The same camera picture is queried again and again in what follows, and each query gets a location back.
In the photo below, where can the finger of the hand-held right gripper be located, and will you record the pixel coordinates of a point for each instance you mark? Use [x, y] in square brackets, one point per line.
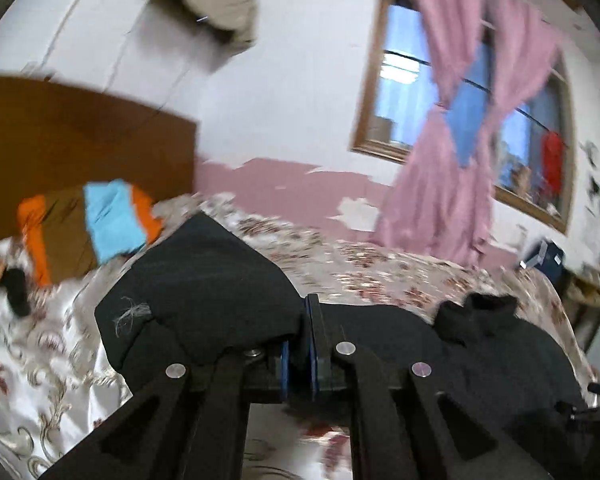
[597, 388]

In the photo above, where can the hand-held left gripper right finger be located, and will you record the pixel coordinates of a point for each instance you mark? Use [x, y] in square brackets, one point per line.
[310, 355]

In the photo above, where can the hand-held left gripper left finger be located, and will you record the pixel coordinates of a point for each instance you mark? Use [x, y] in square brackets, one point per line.
[283, 372]

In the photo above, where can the black padded jacket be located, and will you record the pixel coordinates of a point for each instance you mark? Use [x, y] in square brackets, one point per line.
[205, 280]

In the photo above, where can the wooden cubby shelf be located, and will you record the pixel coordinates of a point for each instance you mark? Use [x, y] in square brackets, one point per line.
[587, 300]

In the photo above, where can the dark blue bag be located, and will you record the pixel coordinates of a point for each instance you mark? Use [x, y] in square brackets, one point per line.
[545, 260]

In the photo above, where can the orange blue brown cloth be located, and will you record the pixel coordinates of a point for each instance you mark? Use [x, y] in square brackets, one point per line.
[110, 220]

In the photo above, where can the red hanging garment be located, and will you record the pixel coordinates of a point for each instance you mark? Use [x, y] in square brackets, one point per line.
[552, 160]

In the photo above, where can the floral satin bedspread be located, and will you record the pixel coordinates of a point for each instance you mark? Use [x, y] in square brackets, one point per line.
[30, 375]

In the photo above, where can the dark cloth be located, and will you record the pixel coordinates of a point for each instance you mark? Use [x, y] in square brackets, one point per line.
[17, 295]

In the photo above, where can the wooden framed window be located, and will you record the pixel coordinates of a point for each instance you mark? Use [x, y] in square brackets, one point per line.
[405, 60]

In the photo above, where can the brown wooden headboard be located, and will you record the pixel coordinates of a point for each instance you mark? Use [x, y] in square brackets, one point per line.
[80, 135]

